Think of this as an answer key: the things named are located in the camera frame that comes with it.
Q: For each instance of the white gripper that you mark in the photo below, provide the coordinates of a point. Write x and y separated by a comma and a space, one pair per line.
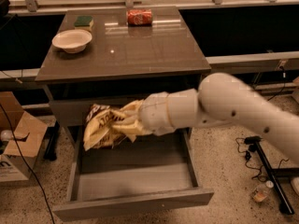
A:
153, 113

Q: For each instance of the brown sea salt chip bag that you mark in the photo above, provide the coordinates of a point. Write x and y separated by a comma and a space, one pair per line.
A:
99, 131

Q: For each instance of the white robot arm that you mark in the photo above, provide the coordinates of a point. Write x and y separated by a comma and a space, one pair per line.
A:
221, 99

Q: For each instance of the open grey middle drawer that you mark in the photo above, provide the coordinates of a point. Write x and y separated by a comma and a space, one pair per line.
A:
153, 173

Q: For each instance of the closed grey top drawer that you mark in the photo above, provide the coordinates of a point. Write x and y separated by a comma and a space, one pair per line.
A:
68, 109

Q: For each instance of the grey drawer cabinet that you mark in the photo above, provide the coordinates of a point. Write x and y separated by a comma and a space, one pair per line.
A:
124, 60

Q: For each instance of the white bowl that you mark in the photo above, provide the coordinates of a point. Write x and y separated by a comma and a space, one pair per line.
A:
72, 41

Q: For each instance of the orange soda can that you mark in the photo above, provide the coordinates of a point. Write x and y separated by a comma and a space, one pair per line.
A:
139, 17

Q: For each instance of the green yellow sponge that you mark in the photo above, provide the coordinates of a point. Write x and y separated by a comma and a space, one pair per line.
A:
84, 23

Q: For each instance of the cardboard box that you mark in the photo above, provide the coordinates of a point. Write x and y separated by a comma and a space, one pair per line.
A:
22, 136

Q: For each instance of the clear plastic bottle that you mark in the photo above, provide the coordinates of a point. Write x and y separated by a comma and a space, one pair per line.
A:
262, 191

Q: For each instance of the black metal stand leg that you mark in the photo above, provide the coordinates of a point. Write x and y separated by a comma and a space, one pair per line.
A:
274, 174

